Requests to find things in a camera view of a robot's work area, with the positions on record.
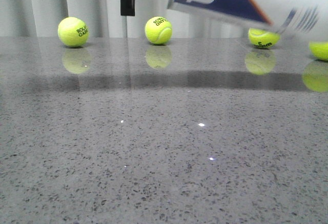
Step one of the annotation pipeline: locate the white blue tennis ball can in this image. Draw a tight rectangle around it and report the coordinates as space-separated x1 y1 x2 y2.
168 0 327 41

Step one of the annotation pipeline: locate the middle yellow tennis ball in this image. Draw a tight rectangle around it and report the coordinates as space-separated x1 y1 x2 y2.
145 16 172 45

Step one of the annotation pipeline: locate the left yellow tennis ball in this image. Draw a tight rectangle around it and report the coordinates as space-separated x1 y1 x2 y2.
57 17 89 47

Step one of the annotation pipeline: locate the yellow tennis ball behind can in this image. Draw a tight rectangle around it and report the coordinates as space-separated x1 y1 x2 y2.
248 28 280 49

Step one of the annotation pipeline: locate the far right yellow tennis ball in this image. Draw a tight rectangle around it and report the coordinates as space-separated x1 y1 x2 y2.
309 42 328 61

